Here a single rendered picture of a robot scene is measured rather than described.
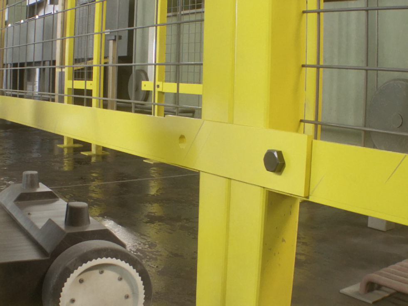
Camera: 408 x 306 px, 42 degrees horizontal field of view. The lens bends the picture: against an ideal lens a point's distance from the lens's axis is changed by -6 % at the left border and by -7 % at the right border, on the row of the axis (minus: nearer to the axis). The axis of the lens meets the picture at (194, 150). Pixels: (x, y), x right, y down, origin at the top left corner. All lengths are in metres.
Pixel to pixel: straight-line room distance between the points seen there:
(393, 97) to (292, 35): 1.93
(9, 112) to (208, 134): 0.69
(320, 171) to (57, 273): 0.58
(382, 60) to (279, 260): 2.03
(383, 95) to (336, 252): 1.02
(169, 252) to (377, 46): 1.42
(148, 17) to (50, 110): 3.14
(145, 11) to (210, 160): 3.57
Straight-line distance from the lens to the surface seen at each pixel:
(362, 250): 1.66
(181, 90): 2.90
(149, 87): 3.14
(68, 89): 3.74
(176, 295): 1.26
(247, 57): 0.51
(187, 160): 0.58
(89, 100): 4.33
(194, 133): 0.57
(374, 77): 2.54
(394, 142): 2.42
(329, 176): 0.44
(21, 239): 1.09
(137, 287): 1.00
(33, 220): 1.15
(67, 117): 0.87
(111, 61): 3.89
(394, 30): 2.49
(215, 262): 0.57
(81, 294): 0.97
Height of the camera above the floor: 0.49
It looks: 8 degrees down
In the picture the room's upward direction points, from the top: 2 degrees clockwise
